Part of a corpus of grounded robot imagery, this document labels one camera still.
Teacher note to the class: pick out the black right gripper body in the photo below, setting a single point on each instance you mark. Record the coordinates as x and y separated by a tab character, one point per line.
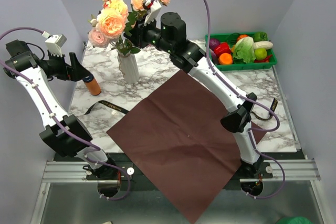
149	35

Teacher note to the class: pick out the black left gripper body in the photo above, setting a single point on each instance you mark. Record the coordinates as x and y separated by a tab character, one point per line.
55	66

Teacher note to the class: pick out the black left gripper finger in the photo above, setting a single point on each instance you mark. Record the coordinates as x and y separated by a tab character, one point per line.
74	61
80	73

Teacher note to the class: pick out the light pink rose stem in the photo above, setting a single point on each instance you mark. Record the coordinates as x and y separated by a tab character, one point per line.
98	35

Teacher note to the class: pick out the red wrapping paper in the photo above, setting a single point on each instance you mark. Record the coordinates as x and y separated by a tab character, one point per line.
174	136

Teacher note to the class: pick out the pink rose stem with bud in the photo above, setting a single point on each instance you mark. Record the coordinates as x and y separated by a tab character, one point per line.
124	45

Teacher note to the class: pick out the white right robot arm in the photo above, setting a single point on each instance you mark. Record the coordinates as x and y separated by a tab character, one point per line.
189	57

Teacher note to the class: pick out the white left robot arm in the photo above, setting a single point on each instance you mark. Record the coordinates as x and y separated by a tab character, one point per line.
64	133

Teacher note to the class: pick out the white ribbed ceramic vase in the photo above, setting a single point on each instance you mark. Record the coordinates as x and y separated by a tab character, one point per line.
128	67

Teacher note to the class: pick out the orange bottle with blue cap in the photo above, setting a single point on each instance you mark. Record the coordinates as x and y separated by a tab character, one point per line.
92	85

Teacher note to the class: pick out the purple toy onion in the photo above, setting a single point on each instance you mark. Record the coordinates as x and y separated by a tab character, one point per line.
213	43

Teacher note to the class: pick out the red toy bell pepper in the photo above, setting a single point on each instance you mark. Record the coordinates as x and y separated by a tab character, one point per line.
222	48

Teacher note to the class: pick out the green plastic basket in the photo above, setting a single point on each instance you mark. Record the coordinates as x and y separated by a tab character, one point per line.
230	39

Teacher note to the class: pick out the orange toy fruit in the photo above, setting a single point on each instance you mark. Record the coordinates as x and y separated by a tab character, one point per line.
225	59

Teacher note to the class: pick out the orange toy carrot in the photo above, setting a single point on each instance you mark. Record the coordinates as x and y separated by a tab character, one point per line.
242	36

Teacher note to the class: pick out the green toy lettuce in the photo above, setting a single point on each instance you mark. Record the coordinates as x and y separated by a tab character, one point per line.
244	51

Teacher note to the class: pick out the green toy bell pepper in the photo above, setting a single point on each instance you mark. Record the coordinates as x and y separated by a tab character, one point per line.
260	36

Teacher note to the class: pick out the green toy lime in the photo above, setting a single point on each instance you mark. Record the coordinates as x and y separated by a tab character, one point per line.
260	53

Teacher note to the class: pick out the white toy radish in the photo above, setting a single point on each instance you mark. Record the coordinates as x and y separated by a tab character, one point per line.
263	44

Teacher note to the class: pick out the red toy chili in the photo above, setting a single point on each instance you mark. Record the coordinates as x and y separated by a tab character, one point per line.
263	59

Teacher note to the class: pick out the green object at bottom edge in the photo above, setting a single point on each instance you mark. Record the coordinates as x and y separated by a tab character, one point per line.
294	220

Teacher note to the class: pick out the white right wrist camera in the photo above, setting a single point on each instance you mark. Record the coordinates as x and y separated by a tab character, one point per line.
153	8

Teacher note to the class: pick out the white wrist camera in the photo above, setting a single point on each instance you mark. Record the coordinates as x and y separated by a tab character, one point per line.
153	8
54	44

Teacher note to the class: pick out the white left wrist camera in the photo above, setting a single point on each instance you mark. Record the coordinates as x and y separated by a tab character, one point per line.
54	44

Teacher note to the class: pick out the aluminium extrusion rail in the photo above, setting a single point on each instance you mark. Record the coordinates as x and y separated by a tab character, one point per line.
294	170

